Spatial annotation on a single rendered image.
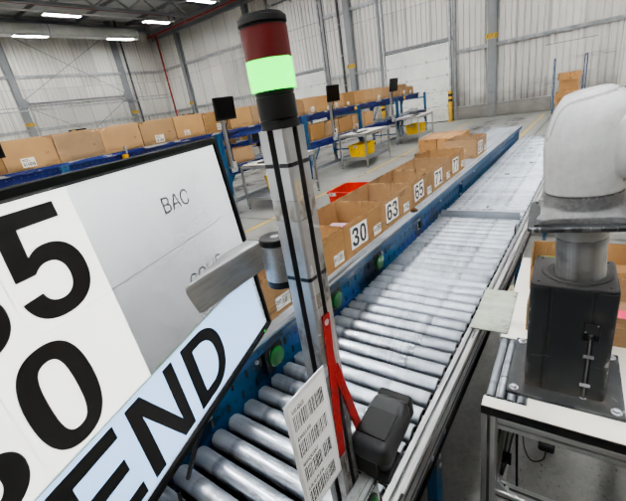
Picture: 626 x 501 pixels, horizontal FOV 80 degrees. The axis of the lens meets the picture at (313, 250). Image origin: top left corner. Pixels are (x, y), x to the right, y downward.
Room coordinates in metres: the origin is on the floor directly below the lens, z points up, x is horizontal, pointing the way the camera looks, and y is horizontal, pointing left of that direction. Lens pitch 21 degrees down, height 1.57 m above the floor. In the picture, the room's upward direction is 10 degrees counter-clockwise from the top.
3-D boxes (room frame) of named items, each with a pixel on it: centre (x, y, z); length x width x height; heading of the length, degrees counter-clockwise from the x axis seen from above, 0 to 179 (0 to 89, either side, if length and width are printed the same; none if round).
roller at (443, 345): (1.19, -0.24, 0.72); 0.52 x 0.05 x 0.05; 51
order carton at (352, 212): (1.82, -0.16, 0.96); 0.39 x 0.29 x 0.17; 141
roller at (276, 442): (0.73, 0.13, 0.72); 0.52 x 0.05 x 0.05; 51
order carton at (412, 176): (2.43, -0.65, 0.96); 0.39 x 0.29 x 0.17; 141
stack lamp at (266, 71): (0.45, 0.01, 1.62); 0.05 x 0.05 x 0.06
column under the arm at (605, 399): (0.82, -0.64, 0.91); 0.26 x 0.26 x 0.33; 54
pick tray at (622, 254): (1.30, -1.07, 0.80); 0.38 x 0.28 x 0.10; 56
